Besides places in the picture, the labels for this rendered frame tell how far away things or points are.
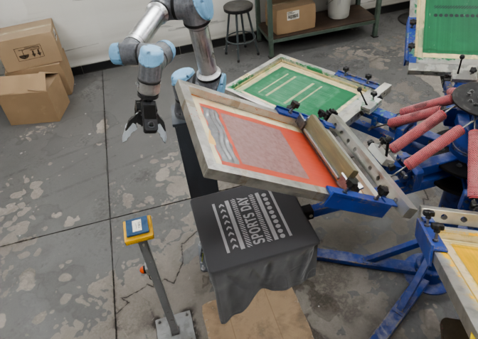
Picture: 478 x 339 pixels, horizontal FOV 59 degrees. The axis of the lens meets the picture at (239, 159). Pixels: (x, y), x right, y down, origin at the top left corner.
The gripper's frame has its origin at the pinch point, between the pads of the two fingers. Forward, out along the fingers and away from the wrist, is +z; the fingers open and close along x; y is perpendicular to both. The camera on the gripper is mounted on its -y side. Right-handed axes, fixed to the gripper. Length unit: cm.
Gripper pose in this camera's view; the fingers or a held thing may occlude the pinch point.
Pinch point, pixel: (144, 143)
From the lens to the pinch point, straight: 155.1
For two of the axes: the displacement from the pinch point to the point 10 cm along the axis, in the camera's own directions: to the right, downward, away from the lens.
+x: -9.4, 0.0, -3.3
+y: -2.7, -6.1, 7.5
